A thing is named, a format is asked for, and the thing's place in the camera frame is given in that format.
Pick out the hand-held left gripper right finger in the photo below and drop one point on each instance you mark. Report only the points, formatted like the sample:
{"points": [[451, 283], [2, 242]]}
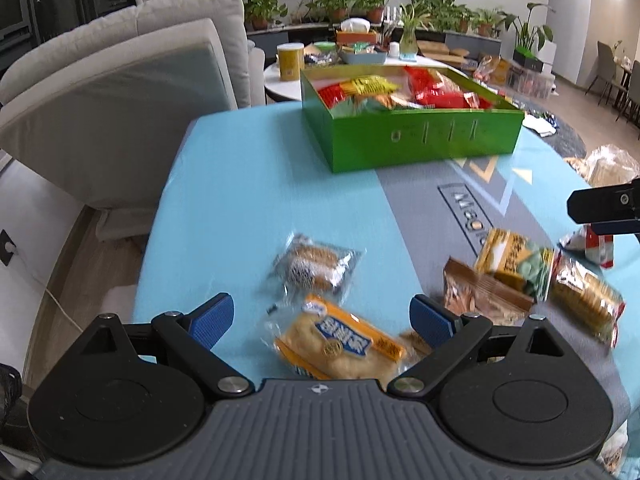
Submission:
{"points": [[430, 321]]}

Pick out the yellow bread snack packet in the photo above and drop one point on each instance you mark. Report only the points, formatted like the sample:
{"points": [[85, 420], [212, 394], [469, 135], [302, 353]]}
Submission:
{"points": [[340, 345]]}

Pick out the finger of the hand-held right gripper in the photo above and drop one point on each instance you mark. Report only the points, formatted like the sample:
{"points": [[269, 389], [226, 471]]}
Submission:
{"points": [[607, 205]]}

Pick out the beige sofa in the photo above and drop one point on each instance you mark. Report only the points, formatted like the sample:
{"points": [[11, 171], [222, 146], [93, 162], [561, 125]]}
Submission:
{"points": [[125, 110]]}

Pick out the glass vase with plant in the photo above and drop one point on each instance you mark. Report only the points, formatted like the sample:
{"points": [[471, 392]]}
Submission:
{"points": [[411, 40]]}

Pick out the large red strawberry snack bag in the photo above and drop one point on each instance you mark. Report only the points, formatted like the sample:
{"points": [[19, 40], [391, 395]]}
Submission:
{"points": [[440, 92]]}

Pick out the white paper sheet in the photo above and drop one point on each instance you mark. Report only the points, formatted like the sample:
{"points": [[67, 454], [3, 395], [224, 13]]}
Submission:
{"points": [[540, 126]]}

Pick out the yellow green pea packet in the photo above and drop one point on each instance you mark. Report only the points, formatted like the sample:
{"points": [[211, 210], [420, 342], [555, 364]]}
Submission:
{"points": [[510, 260]]}

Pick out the brown snack packet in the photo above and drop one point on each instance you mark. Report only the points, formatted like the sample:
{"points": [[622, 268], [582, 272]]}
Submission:
{"points": [[475, 295]]}

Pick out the small white bottle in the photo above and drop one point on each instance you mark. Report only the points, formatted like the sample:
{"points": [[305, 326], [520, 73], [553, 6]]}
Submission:
{"points": [[394, 50]]}

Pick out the dark marble round table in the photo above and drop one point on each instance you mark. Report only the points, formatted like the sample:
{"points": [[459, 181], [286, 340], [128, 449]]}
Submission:
{"points": [[570, 140]]}

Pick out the green cardboard box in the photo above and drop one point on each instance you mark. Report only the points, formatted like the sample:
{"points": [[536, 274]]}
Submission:
{"points": [[425, 140]]}

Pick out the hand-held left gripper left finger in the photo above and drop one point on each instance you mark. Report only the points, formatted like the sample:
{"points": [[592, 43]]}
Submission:
{"points": [[212, 322]]}

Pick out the light blue tray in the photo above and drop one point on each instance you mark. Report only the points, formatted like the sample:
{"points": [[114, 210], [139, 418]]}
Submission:
{"points": [[362, 57]]}

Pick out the grey dining chair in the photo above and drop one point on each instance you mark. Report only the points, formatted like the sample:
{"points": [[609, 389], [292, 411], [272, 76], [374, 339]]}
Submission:
{"points": [[605, 72], [632, 95]]}

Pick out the orange tissue box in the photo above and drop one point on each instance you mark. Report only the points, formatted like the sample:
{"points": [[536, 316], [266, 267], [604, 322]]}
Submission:
{"points": [[357, 35]]}

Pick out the yellow paper cup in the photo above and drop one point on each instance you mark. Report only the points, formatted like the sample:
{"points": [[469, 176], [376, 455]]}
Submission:
{"points": [[291, 62]]}

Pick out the red yellow snack bag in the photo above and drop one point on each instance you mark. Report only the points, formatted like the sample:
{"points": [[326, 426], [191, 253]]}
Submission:
{"points": [[367, 85]]}

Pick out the orange cracker packet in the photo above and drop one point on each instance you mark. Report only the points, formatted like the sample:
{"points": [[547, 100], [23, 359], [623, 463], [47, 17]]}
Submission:
{"points": [[585, 300]]}

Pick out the crumpled clear bread bag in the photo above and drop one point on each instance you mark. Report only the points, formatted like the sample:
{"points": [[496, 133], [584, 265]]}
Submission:
{"points": [[610, 165]]}

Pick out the clear storage bin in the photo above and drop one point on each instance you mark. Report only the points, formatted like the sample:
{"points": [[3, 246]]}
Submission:
{"points": [[532, 82]]}

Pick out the row of potted plants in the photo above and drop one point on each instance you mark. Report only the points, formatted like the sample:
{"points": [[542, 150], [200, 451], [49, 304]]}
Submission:
{"points": [[350, 2]]}

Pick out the small red white packet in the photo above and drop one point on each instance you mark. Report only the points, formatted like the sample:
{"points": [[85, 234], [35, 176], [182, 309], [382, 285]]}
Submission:
{"points": [[597, 251]]}

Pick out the small clear cake packet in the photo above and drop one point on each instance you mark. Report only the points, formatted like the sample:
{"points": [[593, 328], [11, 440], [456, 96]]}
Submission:
{"points": [[315, 262]]}

